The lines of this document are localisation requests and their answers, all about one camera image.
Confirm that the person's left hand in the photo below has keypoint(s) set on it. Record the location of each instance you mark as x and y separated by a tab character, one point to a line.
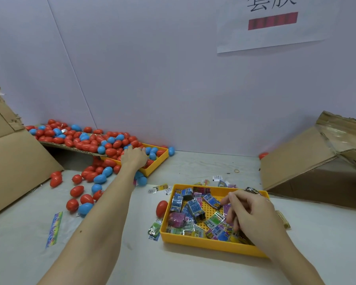
133	158

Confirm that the person's left forearm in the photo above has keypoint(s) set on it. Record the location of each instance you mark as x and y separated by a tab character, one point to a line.
89	234

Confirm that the brown cardboard sheet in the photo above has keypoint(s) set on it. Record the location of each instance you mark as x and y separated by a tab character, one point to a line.
65	146

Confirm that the clear bag with coloured label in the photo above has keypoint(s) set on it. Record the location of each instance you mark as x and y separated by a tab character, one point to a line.
54	228

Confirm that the torn flattened cardboard box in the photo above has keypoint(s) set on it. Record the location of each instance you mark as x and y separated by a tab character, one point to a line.
291	160

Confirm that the person's right hand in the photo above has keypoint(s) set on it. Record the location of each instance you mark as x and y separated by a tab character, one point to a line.
255	219

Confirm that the yellow plastic tray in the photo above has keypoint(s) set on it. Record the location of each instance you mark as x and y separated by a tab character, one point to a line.
213	243

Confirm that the tall brown cardboard box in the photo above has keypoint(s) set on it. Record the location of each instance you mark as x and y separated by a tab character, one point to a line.
12	163

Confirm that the yellow label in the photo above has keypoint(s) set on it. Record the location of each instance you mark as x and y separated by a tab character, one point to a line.
283	219

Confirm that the white paper sign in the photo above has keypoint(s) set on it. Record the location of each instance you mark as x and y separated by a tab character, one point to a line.
273	26

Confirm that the pile of plastic eggs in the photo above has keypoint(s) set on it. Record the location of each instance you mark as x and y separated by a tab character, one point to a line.
89	139

